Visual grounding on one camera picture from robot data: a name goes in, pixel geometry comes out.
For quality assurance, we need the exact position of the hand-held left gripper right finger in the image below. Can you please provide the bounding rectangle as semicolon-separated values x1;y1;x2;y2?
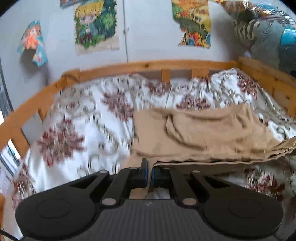
151;167;232;207

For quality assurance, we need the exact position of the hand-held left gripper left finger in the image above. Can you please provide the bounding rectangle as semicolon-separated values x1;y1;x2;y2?
69;158;149;207

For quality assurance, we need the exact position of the tan hooded zip jacket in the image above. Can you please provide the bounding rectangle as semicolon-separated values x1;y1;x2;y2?
119;103;296;200

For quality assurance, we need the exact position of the clear plastic bag of clothes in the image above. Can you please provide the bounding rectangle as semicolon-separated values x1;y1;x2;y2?
221;0;296;77

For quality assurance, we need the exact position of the floral white bedspread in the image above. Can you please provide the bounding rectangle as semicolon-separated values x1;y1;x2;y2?
10;68;296;234

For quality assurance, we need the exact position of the curled orange-haired cartoon poster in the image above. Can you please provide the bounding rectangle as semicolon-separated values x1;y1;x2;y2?
17;20;48;68

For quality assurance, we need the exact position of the wooden bed frame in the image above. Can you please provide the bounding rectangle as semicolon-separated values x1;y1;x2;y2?
0;57;296;223

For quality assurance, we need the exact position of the white wall pipe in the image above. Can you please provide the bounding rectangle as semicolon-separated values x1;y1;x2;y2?
122;0;130;63

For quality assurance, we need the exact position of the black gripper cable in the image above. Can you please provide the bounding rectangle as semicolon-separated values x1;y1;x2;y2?
0;228;23;241

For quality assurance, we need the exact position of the blond cartoon figure wall poster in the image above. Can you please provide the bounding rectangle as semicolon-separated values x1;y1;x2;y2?
74;0;120;55

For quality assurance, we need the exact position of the colourful landscape wall poster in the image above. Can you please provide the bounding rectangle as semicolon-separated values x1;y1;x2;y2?
171;0;212;49

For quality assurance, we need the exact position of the wall poster with blue edge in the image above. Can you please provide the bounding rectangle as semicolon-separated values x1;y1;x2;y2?
59;0;85;9

